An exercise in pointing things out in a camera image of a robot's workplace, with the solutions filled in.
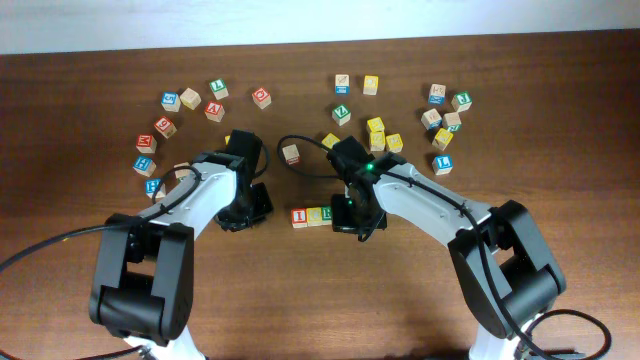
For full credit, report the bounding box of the blue H block lower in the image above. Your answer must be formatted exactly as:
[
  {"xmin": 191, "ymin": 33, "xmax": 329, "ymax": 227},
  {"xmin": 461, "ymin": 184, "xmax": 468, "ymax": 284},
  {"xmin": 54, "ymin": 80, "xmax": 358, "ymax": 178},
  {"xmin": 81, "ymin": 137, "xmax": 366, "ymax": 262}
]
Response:
[{"xmin": 145, "ymin": 178, "xmax": 166, "ymax": 199}]

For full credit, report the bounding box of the yellow C letter block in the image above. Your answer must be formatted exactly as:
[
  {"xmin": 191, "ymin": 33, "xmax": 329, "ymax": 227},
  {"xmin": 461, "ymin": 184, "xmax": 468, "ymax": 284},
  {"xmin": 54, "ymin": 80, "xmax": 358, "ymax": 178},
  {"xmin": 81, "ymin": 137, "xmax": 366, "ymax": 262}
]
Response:
[{"xmin": 306, "ymin": 207, "xmax": 323, "ymax": 227}]

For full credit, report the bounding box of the green Z letter block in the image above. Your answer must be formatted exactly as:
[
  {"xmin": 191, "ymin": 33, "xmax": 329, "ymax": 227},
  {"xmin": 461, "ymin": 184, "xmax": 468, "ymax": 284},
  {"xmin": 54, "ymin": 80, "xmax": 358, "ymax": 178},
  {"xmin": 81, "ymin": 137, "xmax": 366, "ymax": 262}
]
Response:
[{"xmin": 332, "ymin": 104, "xmax": 351, "ymax": 126}]

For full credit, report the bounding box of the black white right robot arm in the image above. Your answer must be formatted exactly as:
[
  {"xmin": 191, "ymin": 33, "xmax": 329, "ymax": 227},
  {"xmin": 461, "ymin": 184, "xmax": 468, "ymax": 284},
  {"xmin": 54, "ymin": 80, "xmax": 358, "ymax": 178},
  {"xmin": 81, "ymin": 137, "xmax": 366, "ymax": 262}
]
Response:
[{"xmin": 327, "ymin": 137, "xmax": 566, "ymax": 359}]

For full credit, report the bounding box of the wooden block blue side right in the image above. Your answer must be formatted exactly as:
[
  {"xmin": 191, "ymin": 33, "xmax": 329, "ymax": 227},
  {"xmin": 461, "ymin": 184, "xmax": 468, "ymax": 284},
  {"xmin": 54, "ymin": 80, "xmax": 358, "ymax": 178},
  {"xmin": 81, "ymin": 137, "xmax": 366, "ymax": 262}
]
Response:
[{"xmin": 421, "ymin": 109, "xmax": 442, "ymax": 131}]

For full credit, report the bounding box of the blue X side block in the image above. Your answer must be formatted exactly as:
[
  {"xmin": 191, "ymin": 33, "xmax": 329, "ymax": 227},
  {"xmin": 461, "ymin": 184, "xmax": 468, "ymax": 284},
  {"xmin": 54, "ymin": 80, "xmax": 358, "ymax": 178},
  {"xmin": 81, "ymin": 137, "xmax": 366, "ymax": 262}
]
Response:
[{"xmin": 428, "ymin": 83, "xmax": 446, "ymax": 105}]

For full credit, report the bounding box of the red I letter block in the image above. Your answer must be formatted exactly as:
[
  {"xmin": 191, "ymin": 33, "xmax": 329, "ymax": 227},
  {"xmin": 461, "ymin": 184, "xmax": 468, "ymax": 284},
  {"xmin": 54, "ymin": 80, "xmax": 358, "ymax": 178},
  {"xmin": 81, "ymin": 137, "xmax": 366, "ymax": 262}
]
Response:
[{"xmin": 291, "ymin": 208, "xmax": 308, "ymax": 228}]

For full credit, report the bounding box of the red A block left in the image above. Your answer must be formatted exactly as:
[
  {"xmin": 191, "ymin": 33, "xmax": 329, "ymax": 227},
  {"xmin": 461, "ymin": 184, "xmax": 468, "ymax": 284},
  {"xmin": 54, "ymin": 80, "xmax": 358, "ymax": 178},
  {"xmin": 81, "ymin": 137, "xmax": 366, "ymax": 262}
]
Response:
[{"xmin": 204, "ymin": 101, "xmax": 225, "ymax": 122}]

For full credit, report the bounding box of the yellow block cluster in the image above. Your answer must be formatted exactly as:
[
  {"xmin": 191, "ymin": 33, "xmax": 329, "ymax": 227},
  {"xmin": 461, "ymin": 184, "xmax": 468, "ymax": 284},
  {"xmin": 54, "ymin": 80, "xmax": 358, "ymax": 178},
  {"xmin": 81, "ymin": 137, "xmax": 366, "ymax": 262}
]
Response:
[
  {"xmin": 369, "ymin": 131, "xmax": 386, "ymax": 152},
  {"xmin": 432, "ymin": 128, "xmax": 454, "ymax": 151},
  {"xmin": 366, "ymin": 117, "xmax": 385, "ymax": 133},
  {"xmin": 385, "ymin": 133, "xmax": 404, "ymax": 153}
]

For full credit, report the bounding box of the wooden block green R side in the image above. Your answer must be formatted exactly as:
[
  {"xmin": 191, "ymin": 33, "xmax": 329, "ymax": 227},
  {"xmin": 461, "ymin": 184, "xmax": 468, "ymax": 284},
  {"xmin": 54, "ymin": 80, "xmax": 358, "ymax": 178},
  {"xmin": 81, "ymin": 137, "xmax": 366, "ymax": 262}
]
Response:
[{"xmin": 442, "ymin": 112, "xmax": 461, "ymax": 132}]

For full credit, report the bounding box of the green J letter block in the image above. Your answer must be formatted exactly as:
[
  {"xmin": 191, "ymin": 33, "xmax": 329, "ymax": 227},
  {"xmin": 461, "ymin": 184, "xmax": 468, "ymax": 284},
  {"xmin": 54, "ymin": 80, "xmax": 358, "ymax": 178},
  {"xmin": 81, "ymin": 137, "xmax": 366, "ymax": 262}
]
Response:
[{"xmin": 451, "ymin": 91, "xmax": 472, "ymax": 112}]

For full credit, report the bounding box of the green R letter block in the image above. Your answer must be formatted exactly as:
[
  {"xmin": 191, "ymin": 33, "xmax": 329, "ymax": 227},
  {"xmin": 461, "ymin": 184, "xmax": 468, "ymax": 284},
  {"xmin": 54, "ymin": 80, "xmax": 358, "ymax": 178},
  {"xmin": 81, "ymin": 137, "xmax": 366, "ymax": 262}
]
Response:
[{"xmin": 321, "ymin": 206, "xmax": 332, "ymax": 225}]

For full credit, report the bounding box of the yellow block upper cluster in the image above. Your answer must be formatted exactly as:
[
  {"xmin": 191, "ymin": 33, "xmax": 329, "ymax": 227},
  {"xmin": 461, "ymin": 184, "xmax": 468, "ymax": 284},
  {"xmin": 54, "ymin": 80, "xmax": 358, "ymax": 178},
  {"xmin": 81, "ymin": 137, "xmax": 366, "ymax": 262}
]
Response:
[{"xmin": 366, "ymin": 117, "xmax": 385, "ymax": 133}]

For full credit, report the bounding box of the wooden block blue side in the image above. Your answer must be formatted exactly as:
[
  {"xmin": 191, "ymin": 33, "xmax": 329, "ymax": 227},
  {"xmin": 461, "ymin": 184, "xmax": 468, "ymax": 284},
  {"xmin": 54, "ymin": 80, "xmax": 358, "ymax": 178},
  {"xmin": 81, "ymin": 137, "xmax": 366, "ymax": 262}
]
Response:
[
  {"xmin": 335, "ymin": 74, "xmax": 350, "ymax": 95},
  {"xmin": 421, "ymin": 109, "xmax": 442, "ymax": 131}
]

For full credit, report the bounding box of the blue H block upper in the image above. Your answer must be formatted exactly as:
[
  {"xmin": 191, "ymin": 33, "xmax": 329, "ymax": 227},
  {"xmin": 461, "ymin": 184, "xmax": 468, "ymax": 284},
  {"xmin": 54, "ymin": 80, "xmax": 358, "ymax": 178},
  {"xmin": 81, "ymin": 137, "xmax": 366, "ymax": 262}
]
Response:
[{"xmin": 132, "ymin": 156, "xmax": 156, "ymax": 177}]

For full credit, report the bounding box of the wooden block green side left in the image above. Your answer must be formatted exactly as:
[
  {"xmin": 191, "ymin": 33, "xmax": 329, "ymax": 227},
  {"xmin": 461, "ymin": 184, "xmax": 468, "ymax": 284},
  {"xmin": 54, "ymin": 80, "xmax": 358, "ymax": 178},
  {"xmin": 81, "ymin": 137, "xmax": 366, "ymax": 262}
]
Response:
[{"xmin": 174, "ymin": 162, "xmax": 191, "ymax": 182}]

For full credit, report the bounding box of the yellow top block back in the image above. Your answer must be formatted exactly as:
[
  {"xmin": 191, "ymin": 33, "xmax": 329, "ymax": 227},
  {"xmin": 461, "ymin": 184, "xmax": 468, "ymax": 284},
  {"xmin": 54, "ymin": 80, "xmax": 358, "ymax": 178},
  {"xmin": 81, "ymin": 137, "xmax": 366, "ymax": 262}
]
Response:
[{"xmin": 363, "ymin": 75, "xmax": 379, "ymax": 96}]

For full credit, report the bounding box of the plain wooden block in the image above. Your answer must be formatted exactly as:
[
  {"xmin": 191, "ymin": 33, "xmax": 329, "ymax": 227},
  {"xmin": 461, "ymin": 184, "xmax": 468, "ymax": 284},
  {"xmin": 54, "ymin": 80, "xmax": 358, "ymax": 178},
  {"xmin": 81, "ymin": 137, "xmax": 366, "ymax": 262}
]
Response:
[{"xmin": 179, "ymin": 88, "xmax": 201, "ymax": 110}]

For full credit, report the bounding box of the yellow block centre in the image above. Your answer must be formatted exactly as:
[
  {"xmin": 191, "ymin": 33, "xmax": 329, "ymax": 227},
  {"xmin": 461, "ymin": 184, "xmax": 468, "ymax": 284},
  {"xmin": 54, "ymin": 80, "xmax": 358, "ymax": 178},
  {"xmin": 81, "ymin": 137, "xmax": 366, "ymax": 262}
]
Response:
[{"xmin": 321, "ymin": 133, "xmax": 340, "ymax": 148}]

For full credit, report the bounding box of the wooden block red side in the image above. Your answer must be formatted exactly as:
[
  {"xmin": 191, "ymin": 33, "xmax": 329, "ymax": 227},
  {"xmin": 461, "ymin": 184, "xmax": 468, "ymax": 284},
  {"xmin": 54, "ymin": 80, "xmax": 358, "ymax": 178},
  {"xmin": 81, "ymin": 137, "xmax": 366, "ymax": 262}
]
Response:
[{"xmin": 282, "ymin": 144, "xmax": 300, "ymax": 165}]

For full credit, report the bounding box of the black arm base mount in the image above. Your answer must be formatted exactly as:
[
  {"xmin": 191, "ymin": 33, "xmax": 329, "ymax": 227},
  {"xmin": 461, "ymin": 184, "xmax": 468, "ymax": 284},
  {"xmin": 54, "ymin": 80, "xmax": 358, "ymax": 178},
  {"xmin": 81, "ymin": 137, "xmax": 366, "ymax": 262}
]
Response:
[{"xmin": 523, "ymin": 352, "xmax": 586, "ymax": 360}]

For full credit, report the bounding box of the green L letter block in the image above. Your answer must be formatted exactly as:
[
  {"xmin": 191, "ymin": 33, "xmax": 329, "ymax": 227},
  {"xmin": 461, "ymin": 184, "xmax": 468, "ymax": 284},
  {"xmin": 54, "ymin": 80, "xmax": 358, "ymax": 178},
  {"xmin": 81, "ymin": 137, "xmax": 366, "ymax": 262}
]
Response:
[{"xmin": 209, "ymin": 78, "xmax": 229, "ymax": 100}]

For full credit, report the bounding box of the red 6 number block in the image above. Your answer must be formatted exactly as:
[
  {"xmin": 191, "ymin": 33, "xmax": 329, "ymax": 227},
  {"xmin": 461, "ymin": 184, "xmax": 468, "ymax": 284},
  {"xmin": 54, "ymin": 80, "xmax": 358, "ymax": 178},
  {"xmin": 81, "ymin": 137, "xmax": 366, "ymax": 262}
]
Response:
[{"xmin": 154, "ymin": 116, "xmax": 177, "ymax": 139}]

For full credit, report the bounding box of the red M letter block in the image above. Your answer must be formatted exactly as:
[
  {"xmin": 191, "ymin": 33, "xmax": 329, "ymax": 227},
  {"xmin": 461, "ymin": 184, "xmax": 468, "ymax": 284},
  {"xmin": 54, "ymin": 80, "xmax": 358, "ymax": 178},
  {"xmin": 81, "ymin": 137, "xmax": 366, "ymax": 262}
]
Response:
[{"xmin": 136, "ymin": 134, "xmax": 157, "ymax": 154}]

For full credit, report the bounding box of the yellow block lower right cluster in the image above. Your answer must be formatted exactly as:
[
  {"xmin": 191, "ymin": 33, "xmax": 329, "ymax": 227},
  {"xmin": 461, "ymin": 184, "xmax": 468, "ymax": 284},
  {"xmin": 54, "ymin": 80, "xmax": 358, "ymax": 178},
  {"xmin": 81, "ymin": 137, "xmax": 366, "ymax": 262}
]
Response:
[{"xmin": 385, "ymin": 133, "xmax": 404, "ymax": 153}]

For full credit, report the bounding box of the blue h block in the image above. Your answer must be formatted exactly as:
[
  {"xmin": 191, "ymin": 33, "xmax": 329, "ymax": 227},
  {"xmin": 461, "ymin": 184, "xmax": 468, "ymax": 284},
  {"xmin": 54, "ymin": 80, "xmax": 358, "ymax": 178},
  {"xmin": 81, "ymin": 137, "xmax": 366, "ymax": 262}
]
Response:
[
  {"xmin": 145, "ymin": 178, "xmax": 166, "ymax": 199},
  {"xmin": 132, "ymin": 156, "xmax": 156, "ymax": 177}
]

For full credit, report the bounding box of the yellow block lower left cluster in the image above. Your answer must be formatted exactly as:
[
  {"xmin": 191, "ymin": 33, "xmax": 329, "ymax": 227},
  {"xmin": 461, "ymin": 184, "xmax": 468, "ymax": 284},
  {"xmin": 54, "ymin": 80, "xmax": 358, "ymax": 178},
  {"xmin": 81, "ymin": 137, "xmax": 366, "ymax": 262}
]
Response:
[{"xmin": 369, "ymin": 131, "xmax": 386, "ymax": 152}]

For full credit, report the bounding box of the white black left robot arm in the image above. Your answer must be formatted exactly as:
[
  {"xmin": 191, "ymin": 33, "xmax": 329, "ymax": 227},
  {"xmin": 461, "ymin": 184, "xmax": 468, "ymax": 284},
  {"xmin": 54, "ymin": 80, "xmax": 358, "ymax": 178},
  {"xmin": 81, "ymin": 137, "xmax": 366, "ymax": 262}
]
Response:
[{"xmin": 89, "ymin": 130, "xmax": 273, "ymax": 359}]

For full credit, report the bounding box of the blue L letter block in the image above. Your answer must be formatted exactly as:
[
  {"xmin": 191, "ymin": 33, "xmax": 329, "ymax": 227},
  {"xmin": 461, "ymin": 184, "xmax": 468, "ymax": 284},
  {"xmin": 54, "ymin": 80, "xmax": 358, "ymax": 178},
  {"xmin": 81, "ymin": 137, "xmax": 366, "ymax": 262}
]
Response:
[{"xmin": 432, "ymin": 154, "xmax": 454, "ymax": 176}]

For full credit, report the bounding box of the red C letter block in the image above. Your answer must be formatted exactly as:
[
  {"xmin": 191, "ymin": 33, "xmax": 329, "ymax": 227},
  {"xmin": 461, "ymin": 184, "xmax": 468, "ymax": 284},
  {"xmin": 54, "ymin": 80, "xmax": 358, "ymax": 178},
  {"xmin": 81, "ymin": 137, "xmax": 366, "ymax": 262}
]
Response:
[{"xmin": 251, "ymin": 87, "xmax": 272, "ymax": 110}]

